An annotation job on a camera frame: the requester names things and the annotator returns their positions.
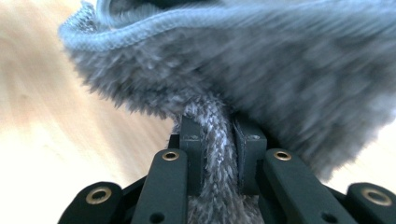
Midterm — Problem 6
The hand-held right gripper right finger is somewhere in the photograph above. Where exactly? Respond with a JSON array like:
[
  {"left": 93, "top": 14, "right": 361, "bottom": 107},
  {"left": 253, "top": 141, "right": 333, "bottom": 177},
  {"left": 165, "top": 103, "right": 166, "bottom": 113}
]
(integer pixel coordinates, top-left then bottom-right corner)
[{"left": 233, "top": 116, "right": 269, "bottom": 196}]

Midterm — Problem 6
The grey fuzzy sock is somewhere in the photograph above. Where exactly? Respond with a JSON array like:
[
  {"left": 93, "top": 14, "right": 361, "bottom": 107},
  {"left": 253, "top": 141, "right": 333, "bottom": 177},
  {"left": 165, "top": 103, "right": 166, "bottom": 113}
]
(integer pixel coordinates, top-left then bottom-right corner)
[{"left": 58, "top": 0, "right": 396, "bottom": 224}]

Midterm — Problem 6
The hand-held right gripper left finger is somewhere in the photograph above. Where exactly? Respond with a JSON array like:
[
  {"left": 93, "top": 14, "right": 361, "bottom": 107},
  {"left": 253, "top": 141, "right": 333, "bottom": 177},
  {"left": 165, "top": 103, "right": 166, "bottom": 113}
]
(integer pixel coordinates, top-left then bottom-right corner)
[{"left": 168, "top": 115, "right": 205, "bottom": 198}]

